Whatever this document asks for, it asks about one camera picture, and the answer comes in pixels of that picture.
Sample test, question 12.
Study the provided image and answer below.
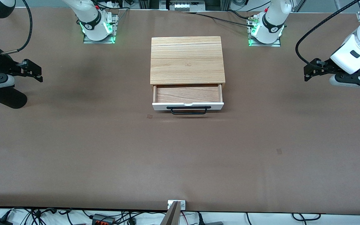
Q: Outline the white drawer with black handle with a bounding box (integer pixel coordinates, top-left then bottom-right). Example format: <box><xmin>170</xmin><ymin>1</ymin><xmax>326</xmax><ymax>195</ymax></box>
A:
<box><xmin>152</xmin><ymin>84</ymin><xmax>224</xmax><ymax>115</ymax></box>

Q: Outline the light wooden drawer cabinet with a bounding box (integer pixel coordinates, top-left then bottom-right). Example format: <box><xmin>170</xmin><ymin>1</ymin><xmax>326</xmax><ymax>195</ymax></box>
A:
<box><xmin>150</xmin><ymin>36</ymin><xmax>226</xmax><ymax>91</ymax></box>

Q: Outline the black vase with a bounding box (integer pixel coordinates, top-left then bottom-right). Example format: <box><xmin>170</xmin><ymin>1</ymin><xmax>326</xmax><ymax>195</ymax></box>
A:
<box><xmin>0</xmin><ymin>87</ymin><xmax>28</xmax><ymax>109</ymax></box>

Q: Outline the white power strip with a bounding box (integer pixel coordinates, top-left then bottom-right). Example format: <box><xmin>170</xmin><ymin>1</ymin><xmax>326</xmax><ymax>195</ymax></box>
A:
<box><xmin>167</xmin><ymin>0</ymin><xmax>206</xmax><ymax>12</ymax></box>

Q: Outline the orange and black device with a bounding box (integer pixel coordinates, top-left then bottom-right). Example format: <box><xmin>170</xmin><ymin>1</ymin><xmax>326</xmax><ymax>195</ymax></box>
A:
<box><xmin>91</xmin><ymin>214</ymin><xmax>115</xmax><ymax>225</ymax></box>

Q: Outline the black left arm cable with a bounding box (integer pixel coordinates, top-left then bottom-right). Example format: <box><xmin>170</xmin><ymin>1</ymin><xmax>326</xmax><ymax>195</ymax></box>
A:
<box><xmin>295</xmin><ymin>0</ymin><xmax>360</xmax><ymax>73</ymax></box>

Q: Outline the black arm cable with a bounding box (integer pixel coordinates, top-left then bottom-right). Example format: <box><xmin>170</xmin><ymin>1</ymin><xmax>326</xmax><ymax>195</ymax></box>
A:
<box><xmin>0</xmin><ymin>0</ymin><xmax>33</xmax><ymax>56</ymax></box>
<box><xmin>295</xmin><ymin>0</ymin><xmax>360</xmax><ymax>73</ymax></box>

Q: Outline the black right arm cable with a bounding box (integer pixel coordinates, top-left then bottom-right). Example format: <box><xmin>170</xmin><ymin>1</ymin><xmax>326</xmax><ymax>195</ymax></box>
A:
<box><xmin>0</xmin><ymin>0</ymin><xmax>33</xmax><ymax>56</ymax></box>

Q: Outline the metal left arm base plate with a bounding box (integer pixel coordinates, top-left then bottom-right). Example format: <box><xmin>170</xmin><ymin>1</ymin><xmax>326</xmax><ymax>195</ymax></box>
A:
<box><xmin>248</xmin><ymin>16</ymin><xmax>282</xmax><ymax>47</ymax></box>

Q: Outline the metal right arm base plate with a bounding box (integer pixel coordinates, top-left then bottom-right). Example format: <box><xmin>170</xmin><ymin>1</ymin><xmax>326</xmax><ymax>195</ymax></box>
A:
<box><xmin>83</xmin><ymin>14</ymin><xmax>118</xmax><ymax>44</ymax></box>

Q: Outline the thick black table cable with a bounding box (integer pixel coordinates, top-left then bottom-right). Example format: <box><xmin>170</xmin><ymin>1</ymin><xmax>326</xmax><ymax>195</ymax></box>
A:
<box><xmin>182</xmin><ymin>11</ymin><xmax>257</xmax><ymax>28</ymax></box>

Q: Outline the black looped floor cable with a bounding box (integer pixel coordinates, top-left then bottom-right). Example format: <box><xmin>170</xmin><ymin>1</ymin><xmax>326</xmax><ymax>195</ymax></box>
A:
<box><xmin>292</xmin><ymin>212</ymin><xmax>322</xmax><ymax>221</ymax></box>

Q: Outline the small metal edge bracket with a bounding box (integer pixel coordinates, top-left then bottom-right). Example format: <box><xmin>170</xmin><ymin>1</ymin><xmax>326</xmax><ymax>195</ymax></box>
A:
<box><xmin>167</xmin><ymin>200</ymin><xmax>186</xmax><ymax>210</ymax></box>

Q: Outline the grey camera mount pole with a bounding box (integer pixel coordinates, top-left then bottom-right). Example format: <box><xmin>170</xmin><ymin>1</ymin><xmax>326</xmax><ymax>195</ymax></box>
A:
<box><xmin>161</xmin><ymin>201</ymin><xmax>180</xmax><ymax>225</ymax></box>

